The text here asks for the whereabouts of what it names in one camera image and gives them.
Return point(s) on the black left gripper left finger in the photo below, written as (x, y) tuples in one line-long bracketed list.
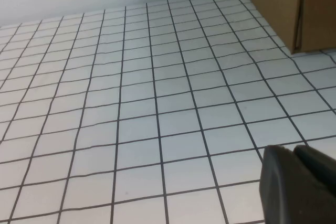
[(283, 197)]

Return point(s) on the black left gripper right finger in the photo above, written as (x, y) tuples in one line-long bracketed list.
[(320, 171)]

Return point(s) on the brown cardboard shoe box shell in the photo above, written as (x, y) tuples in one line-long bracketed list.
[(267, 6)]

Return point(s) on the white black-grid tablecloth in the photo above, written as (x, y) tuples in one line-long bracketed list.
[(131, 129)]

